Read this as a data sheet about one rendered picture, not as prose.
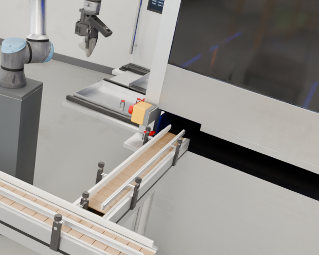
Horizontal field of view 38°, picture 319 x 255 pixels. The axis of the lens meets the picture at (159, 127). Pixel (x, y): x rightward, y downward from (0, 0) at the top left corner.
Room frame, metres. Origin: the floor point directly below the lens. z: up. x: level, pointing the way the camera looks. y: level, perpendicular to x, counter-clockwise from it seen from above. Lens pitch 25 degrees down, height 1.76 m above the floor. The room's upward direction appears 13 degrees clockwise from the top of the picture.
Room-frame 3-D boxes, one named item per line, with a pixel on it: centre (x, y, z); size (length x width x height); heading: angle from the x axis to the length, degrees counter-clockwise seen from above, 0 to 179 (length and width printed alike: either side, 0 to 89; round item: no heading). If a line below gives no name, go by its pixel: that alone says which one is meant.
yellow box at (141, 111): (1.76, 0.08, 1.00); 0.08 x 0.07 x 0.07; 71
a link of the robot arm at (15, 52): (2.25, 0.80, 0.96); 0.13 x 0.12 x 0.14; 137
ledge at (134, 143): (1.73, 0.04, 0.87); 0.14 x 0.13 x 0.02; 71
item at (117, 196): (1.44, 0.03, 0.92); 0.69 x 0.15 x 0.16; 161
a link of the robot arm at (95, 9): (2.06, 0.40, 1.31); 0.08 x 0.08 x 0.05
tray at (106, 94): (2.07, 0.22, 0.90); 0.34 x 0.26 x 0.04; 71
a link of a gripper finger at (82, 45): (2.04, 0.41, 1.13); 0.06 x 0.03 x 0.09; 71
